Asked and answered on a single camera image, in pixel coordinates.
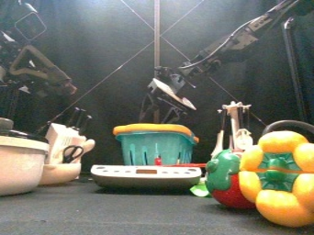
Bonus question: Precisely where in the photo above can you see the white toy spatula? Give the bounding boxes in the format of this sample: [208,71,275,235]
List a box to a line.
[209,109,227,158]

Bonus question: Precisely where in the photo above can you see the red toy tomato green top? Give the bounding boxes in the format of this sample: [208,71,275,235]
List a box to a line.
[204,149,257,210]

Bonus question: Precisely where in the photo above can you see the white toy ladle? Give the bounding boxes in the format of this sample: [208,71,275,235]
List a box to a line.
[235,106,255,151]

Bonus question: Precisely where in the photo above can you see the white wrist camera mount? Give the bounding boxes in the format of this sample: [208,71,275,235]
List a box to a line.
[148,77,197,111]

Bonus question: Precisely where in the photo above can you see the dark pot lid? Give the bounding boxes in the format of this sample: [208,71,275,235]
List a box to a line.
[0,117,49,143]

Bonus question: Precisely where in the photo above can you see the green toy kiwi slice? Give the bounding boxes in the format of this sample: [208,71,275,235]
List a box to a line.
[188,178,212,198]

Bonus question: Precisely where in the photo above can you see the teal basket with yellow rim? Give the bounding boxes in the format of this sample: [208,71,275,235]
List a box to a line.
[112,123,200,166]

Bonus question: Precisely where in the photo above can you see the flat red toy piece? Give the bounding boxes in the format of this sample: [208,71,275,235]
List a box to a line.
[164,162,208,169]

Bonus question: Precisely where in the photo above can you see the white toy kitchen scale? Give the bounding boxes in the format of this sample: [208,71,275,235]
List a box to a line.
[89,164,201,190]

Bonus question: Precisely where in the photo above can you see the white toy knife block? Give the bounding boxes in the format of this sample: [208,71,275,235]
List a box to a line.
[42,122,97,165]

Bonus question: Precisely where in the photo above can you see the black-handled toy knife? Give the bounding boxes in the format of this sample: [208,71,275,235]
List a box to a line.
[80,115,93,135]
[66,106,81,129]
[74,108,88,130]

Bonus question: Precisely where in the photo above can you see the black curved handle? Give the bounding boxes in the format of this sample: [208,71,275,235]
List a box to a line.
[261,119,314,137]

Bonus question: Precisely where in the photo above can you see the white toy pot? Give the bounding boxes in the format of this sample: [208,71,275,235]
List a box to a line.
[0,135,50,197]

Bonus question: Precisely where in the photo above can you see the black toy scissors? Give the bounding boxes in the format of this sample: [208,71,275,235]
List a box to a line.
[61,145,84,164]

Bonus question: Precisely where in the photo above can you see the vertical metal frame pole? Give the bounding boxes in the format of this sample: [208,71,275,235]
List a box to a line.
[153,0,161,124]

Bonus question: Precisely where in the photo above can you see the yellow toy bell pepper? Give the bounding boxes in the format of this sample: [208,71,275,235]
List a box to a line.
[237,130,314,229]

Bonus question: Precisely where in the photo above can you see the white utensil rack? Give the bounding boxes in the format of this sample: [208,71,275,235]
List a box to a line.
[216,100,253,154]

